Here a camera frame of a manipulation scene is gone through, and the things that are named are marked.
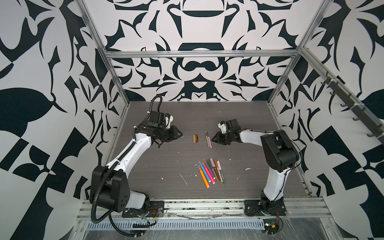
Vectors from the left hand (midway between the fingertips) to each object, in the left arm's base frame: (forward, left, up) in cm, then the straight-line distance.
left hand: (181, 132), depth 82 cm
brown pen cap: (+6, -7, -17) cm, 19 cm away
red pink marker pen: (-17, -15, -17) cm, 28 cm away
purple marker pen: (-10, -13, -17) cm, 24 cm away
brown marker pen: (-15, -20, -17) cm, 30 cm away
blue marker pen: (-16, -12, -17) cm, 26 cm away
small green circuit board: (-42, -42, -18) cm, 62 cm away
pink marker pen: (+3, -17, -17) cm, 24 cm away
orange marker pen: (-18, -11, -17) cm, 28 cm away
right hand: (+5, -20, -16) cm, 26 cm away
